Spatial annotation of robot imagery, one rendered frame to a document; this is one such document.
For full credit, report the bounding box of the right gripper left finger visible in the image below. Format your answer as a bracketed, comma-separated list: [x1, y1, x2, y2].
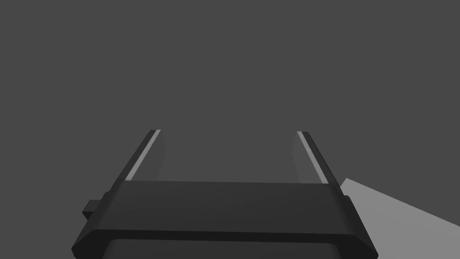
[114, 129, 167, 189]

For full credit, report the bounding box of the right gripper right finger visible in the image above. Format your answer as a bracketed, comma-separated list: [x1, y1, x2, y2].
[291, 131, 341, 188]

